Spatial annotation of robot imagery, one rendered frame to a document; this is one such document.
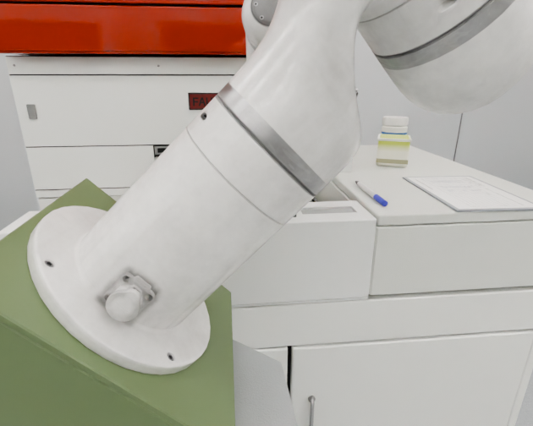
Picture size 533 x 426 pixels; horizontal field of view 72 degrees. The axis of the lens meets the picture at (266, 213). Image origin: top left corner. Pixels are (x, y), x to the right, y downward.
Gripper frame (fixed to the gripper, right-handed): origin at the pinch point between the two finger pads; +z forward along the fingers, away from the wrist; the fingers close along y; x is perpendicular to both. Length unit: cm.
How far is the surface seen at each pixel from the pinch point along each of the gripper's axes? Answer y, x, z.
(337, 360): -1.7, 10.5, 29.1
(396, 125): -43, 39, -15
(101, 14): -45, -38, -44
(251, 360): 13.0, -5.3, 19.4
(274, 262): 2.4, -0.8, 9.5
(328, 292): 1.1, 8.2, 15.3
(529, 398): -62, 105, 87
